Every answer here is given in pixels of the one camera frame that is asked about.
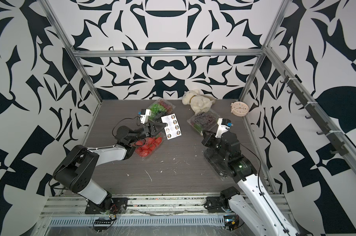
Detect left circuit board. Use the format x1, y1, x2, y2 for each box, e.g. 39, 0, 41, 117
92, 218, 114, 232

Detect avocado clamshell box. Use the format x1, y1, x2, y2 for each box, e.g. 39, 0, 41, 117
203, 148, 232, 178

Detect right circuit board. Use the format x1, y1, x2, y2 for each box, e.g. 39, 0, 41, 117
224, 215, 239, 231

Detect strawberry clamshell box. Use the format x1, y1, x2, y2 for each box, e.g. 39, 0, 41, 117
134, 134, 164, 158

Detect purple grape clamshell box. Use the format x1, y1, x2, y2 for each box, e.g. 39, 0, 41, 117
187, 109, 220, 136

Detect aluminium frame rail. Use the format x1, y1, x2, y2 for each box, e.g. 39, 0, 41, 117
40, 193, 234, 217

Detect white sticker sheet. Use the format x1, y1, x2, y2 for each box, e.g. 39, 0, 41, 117
161, 114, 182, 140

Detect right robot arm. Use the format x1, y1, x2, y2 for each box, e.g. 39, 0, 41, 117
202, 131, 300, 236

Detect cream plush toy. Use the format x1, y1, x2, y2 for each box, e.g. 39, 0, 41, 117
182, 90, 215, 115

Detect green and red grape box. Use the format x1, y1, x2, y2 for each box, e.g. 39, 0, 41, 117
147, 98, 175, 122

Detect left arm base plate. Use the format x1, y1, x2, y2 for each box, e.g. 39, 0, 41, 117
85, 197, 129, 214

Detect circuit board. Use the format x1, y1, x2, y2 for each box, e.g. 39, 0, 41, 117
224, 215, 239, 231
92, 218, 114, 232

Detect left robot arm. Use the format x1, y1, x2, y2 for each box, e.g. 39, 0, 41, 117
52, 122, 167, 210

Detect black wall hook rail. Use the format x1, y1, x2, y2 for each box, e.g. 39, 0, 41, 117
281, 72, 350, 156

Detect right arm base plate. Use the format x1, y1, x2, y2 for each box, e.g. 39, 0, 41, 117
204, 195, 246, 213

